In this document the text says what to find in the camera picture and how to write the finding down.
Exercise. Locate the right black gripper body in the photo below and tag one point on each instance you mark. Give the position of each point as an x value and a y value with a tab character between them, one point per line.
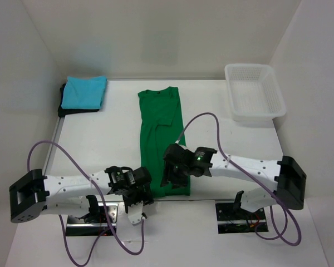
177	175

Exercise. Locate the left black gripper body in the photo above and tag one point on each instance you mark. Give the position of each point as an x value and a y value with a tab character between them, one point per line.
136	194

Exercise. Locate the green t-shirt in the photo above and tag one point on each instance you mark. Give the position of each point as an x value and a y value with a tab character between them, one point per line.
162	123

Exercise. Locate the black t-shirt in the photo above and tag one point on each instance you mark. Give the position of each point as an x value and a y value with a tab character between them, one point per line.
64	112

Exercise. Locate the light blue t-shirt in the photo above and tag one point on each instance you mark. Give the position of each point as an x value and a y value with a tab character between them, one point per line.
84	93

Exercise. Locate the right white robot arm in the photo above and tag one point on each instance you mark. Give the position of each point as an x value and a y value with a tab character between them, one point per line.
280	182

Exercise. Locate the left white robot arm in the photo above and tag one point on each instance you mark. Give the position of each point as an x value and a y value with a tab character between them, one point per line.
36	194

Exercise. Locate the white plastic basket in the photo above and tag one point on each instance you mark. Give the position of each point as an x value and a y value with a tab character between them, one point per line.
254	93

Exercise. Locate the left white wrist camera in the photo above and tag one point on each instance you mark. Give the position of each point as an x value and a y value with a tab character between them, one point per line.
135	213

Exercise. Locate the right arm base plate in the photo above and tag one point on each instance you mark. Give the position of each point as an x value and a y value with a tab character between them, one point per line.
230	221

